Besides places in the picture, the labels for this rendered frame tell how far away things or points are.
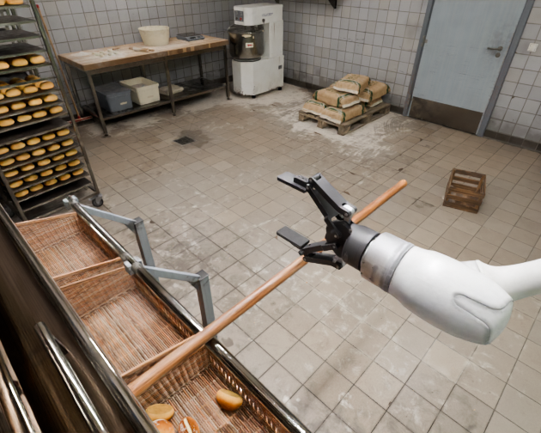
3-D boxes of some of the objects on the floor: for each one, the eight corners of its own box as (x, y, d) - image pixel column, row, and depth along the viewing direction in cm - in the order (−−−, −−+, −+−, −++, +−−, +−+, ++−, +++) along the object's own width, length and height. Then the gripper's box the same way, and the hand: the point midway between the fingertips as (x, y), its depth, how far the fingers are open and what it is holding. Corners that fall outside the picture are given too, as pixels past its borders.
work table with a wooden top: (104, 137, 460) (82, 64, 407) (80, 121, 505) (57, 54, 452) (232, 99, 586) (228, 39, 533) (203, 88, 631) (197, 33, 578)
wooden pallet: (343, 136, 465) (344, 125, 456) (297, 120, 510) (298, 110, 501) (389, 112, 534) (391, 103, 525) (345, 100, 579) (346, 92, 570)
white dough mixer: (246, 102, 573) (243, 9, 495) (224, 94, 606) (217, 6, 528) (285, 90, 626) (287, 4, 548) (262, 83, 659) (261, 2, 581)
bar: (292, 583, 132) (317, 463, 62) (129, 363, 204) (56, 193, 134) (341, 509, 150) (402, 350, 80) (175, 331, 222) (131, 165, 152)
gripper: (373, 202, 51) (268, 155, 63) (349, 312, 66) (268, 257, 78) (398, 183, 55) (295, 143, 68) (371, 290, 70) (291, 241, 82)
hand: (285, 206), depth 72 cm, fingers open, 13 cm apart
